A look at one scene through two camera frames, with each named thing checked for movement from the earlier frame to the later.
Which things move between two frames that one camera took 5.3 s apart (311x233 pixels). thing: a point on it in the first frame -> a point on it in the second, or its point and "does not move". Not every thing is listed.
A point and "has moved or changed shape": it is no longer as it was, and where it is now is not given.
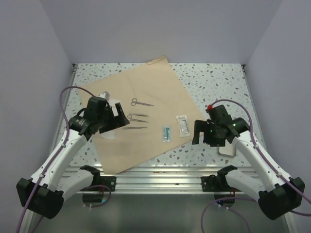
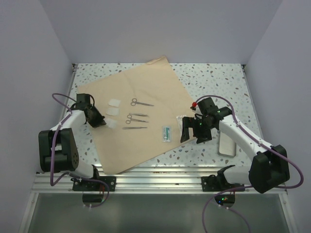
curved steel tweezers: x=135 y=113 does not move
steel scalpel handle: x=133 y=127 does not move
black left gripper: x=116 y=122 -> x=99 y=121
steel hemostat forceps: x=129 y=116 does not move
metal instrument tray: x=229 y=150 does not move
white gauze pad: x=109 y=135 has moved or changed shape
